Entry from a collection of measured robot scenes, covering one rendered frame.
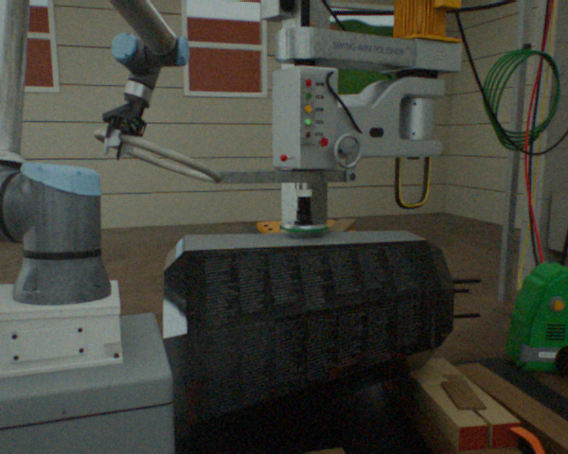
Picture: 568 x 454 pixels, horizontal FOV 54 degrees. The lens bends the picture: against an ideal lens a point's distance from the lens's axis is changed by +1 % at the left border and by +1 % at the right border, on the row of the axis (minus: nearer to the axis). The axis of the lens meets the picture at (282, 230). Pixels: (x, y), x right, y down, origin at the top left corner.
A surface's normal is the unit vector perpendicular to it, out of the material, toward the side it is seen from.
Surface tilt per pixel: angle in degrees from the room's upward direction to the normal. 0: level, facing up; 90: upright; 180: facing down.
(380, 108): 90
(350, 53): 90
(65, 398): 90
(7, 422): 90
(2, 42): 82
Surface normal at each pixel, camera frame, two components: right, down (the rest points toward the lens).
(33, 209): -0.21, 0.08
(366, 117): 0.53, 0.15
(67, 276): 0.41, -0.25
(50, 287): 0.10, -0.25
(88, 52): 0.30, 0.16
